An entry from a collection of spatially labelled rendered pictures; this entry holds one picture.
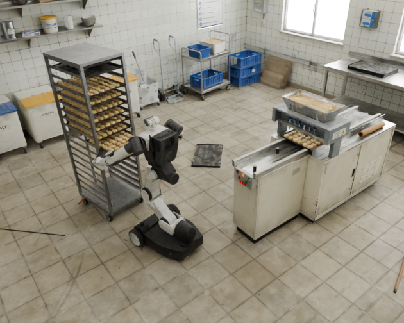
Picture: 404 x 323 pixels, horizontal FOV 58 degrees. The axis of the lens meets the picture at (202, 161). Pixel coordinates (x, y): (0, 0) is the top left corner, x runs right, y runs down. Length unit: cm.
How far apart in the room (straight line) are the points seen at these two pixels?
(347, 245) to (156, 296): 198
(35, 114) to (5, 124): 42
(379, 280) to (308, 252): 66
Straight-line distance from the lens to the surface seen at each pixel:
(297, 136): 397
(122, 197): 438
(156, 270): 369
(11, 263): 424
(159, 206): 371
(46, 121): 598
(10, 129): 590
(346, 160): 407
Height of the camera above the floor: 274
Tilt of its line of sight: 32 degrees down
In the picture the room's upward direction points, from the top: 2 degrees counter-clockwise
